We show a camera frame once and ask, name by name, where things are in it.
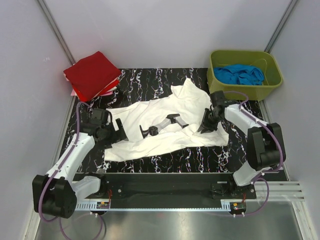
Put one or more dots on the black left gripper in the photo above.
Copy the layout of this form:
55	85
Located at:
116	132

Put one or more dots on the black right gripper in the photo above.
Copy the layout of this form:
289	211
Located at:
207	121

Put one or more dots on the white t-shirt with robot print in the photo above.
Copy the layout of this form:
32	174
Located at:
188	101

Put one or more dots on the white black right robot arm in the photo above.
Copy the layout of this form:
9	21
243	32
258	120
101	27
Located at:
265	151

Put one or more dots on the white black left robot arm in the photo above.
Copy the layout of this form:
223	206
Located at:
55	193

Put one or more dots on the crumpled blue t-shirt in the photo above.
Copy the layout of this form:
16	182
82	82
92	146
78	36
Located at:
239	74

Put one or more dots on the folded pink t-shirt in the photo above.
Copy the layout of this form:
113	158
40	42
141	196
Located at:
74	94

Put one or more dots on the olive green plastic bin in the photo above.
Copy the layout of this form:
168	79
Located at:
260	59

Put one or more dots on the folded dark red t-shirt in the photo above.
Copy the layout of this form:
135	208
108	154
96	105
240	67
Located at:
93	67

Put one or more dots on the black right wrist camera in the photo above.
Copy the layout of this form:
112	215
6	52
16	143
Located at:
218	99

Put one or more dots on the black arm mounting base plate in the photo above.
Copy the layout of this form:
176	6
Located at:
217	185

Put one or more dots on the grey slotted cable duct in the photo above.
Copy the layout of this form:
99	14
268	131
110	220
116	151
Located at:
156	206

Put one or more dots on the left aluminium frame post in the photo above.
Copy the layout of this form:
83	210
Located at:
56	31

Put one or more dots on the aluminium frame post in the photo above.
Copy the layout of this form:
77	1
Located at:
281	25
56	31

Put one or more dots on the right aluminium frame post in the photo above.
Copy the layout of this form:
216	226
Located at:
281	25

